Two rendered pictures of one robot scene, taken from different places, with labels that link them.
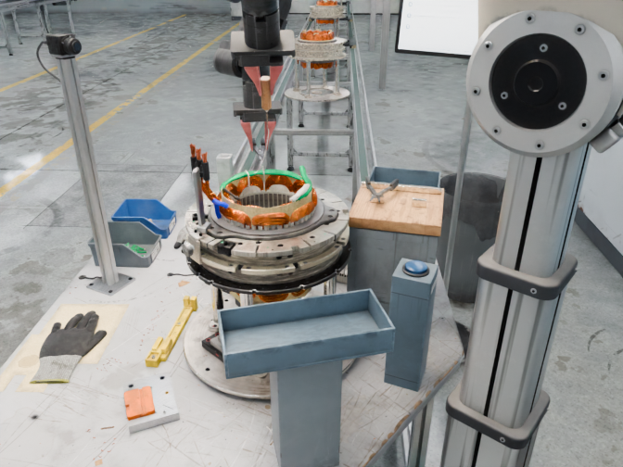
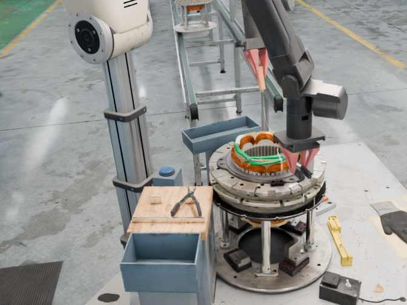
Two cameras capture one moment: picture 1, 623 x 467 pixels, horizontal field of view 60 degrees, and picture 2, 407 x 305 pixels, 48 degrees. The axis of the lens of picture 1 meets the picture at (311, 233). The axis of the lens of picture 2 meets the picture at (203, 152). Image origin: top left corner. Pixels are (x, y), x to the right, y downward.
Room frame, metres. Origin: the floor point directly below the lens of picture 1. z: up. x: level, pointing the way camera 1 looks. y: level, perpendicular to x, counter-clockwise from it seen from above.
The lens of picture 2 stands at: (2.05, -0.20, 1.73)
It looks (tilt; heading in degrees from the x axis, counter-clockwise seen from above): 28 degrees down; 174
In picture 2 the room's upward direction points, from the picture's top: 5 degrees counter-clockwise
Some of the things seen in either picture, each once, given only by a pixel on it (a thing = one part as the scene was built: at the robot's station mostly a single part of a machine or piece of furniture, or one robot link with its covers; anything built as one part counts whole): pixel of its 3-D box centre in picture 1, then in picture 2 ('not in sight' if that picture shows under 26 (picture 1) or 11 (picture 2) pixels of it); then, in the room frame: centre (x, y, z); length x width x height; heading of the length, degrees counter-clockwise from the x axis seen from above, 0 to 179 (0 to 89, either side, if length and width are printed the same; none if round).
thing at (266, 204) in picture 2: not in sight; (260, 202); (1.10, 0.04, 1.06); 0.09 x 0.04 x 0.01; 82
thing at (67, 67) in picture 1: (90, 182); not in sight; (1.20, 0.52, 1.07); 0.03 x 0.03 x 0.57; 62
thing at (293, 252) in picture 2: not in sight; (295, 251); (1.07, 0.14, 0.85); 0.06 x 0.04 x 0.05; 124
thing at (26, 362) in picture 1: (67, 342); (404, 224); (0.96, 0.54, 0.78); 0.31 x 0.19 x 0.01; 177
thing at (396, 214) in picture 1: (398, 207); (172, 211); (1.08, -0.19, 1.05); 0.20 x 0.19 x 0.02; 166
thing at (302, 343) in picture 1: (304, 390); (223, 164); (0.66, 0.01, 0.92); 0.25 x 0.11 x 0.28; 104
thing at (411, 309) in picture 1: (410, 325); (171, 206); (0.85, -0.19, 0.91); 0.07 x 0.07 x 0.25; 67
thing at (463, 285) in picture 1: (470, 239); not in sight; (2.37, -0.79, 0.28); 0.38 x 0.37 x 0.56; 87
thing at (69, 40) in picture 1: (67, 45); not in sight; (1.19, 0.51, 1.37); 0.06 x 0.04 x 0.04; 62
